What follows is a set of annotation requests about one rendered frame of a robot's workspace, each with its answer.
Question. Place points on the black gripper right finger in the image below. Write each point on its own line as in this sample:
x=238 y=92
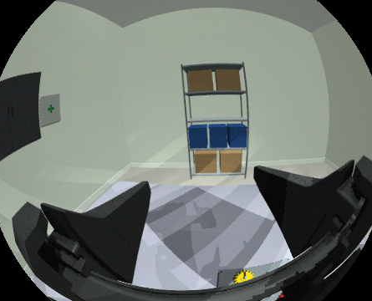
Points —
x=299 y=203

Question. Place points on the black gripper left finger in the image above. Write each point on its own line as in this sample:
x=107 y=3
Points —
x=112 y=232

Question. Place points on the yellow gear with black stripe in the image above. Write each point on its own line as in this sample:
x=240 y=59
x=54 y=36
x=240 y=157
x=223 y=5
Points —
x=239 y=277

